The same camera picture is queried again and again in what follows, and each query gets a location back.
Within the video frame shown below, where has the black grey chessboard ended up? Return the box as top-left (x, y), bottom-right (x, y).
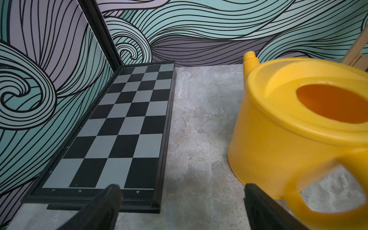
top-left (22, 61), bottom-right (176, 213)

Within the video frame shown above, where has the yellow plastic watering can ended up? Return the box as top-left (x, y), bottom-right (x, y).
top-left (228, 51), bottom-right (368, 230)

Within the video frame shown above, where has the black corner frame post left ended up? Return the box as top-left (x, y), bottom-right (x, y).
top-left (78, 0), bottom-right (123, 72)

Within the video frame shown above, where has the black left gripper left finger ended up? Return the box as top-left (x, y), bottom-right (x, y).
top-left (59, 184), bottom-right (122, 230)

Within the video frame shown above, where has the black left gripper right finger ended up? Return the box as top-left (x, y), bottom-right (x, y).
top-left (244, 184), bottom-right (308, 230)

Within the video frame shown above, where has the wooden slatted shelf rack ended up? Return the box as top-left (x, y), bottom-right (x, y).
top-left (341, 26), bottom-right (368, 71)

